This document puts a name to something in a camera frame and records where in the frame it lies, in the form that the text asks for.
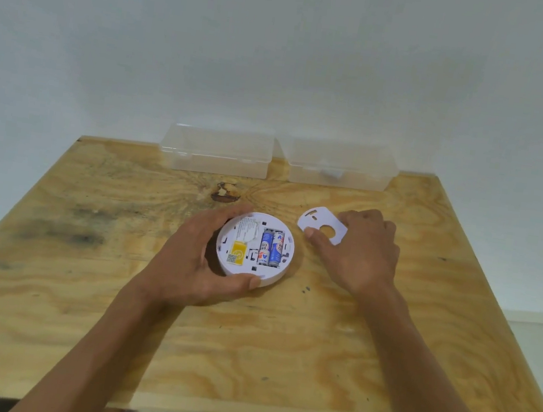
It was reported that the person's right hand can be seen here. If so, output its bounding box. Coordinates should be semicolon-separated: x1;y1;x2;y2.
297;201;418;304

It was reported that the person's left hand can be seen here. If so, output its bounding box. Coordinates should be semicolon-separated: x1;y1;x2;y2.
132;193;272;318

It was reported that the white plastic battery cover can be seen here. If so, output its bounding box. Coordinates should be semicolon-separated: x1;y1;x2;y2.
295;206;351;248

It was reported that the white round smoke detector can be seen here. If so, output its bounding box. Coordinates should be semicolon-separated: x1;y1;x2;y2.
212;207;299;287

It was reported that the person's right forearm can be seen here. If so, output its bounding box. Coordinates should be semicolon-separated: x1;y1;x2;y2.
341;281;541;412

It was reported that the person's left forearm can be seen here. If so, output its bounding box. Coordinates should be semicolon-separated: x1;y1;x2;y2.
8;263;192;412

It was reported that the blue cylindrical battery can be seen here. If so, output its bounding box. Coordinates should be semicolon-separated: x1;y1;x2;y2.
269;231;287;269
257;228;275;267

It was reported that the clear plastic box with lid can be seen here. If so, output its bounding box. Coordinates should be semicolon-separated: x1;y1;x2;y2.
156;121;276;183
276;133;403;197

